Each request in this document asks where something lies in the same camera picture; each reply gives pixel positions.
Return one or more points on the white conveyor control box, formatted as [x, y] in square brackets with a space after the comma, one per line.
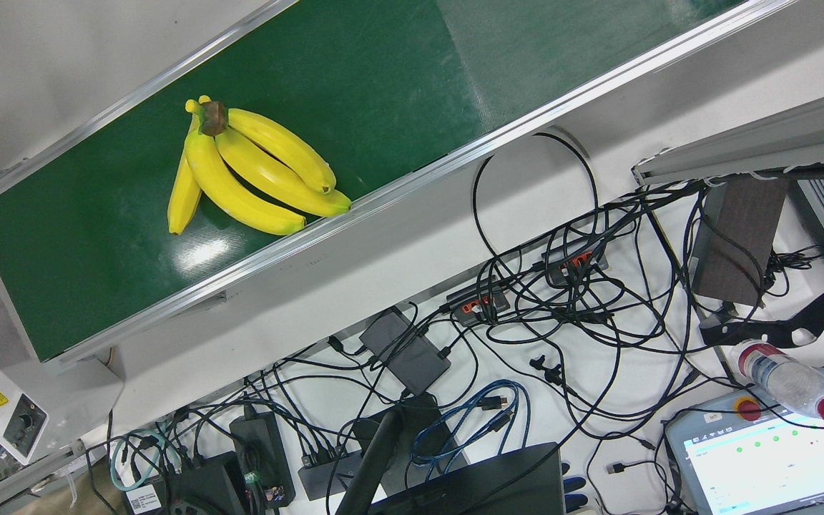
[11, 422]

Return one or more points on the black power brick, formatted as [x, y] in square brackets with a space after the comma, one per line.
[262, 458]

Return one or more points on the grey teach pendant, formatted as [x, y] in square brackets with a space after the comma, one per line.
[762, 472]

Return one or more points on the black multi-port USB hub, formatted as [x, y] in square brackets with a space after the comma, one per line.
[322, 476]

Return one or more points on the clear water bottle red cap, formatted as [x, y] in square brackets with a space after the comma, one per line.
[784, 379]

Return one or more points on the large black power adapter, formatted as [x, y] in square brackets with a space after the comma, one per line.
[405, 350]

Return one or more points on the black curved bracket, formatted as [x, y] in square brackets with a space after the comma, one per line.
[762, 332]

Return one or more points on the black Huawei monitor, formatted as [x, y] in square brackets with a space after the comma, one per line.
[483, 486]

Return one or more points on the black hub orange ports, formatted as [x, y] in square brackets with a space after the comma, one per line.
[575, 263]
[476, 304]

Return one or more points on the green belt conveyor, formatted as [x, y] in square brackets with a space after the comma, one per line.
[383, 86]

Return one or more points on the aluminium profile post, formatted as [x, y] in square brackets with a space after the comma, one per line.
[755, 143]

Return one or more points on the yellow banana bunch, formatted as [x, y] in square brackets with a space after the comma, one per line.
[240, 193]

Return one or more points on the black dock box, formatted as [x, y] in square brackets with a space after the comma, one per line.
[204, 490]

